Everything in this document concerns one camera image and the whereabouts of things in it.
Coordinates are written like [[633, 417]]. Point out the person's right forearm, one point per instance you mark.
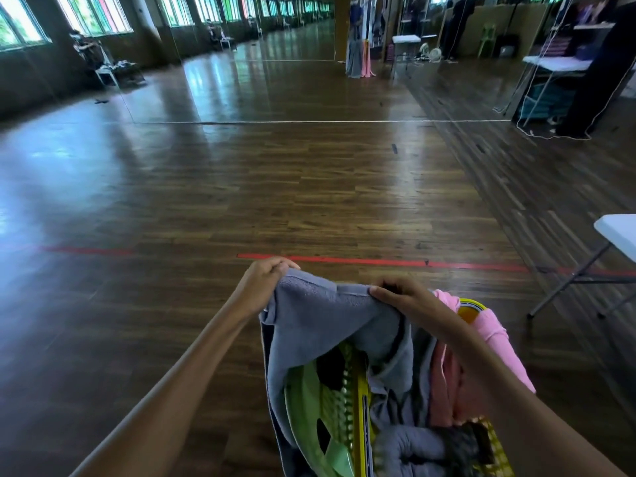
[[516, 412]]

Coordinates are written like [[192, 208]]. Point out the white stool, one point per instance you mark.
[[107, 71]]

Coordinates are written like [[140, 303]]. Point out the person's left hand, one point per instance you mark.
[[256, 290]]

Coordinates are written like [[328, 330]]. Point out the hanging grey towel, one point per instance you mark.
[[354, 59]]

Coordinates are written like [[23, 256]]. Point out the green plastic laundry basket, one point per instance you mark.
[[323, 407]]

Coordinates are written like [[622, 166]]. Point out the person's right thumb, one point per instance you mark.
[[385, 295]]

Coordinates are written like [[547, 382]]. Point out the black cloth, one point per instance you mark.
[[464, 442]]

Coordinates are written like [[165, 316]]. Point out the grey towel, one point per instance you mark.
[[354, 59], [407, 449], [318, 317]]

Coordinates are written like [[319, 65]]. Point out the person's right hand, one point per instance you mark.
[[422, 305]]

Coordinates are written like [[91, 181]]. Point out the hanging pink towel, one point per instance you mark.
[[367, 59]]

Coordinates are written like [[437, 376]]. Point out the person's left forearm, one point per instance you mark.
[[169, 397]]

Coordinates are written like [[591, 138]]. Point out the small white folding table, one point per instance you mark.
[[406, 39]]

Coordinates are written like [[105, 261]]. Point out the green plastic chair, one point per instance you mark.
[[487, 39]]

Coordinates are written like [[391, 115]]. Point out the white table with teal towels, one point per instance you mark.
[[556, 64]]

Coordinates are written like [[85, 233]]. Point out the white floor fan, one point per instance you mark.
[[433, 53]]

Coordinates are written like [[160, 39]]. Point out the yellow plastic laundry basket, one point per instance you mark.
[[365, 422]]

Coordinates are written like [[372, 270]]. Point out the person's left fingers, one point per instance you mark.
[[280, 264]]

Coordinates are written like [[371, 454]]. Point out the crumpled grey towel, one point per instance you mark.
[[407, 449]]

